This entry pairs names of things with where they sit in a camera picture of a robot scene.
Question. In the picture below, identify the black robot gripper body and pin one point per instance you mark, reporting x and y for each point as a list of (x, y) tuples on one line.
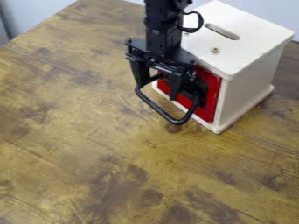
[(162, 34)]

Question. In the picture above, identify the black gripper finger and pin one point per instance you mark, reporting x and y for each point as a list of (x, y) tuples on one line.
[(174, 85), (140, 74)]

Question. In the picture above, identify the red wooden drawer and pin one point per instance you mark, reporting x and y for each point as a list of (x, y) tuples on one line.
[(206, 85)]

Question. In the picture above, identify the white wooden cabinet box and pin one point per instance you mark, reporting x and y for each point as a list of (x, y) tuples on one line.
[(251, 44)]

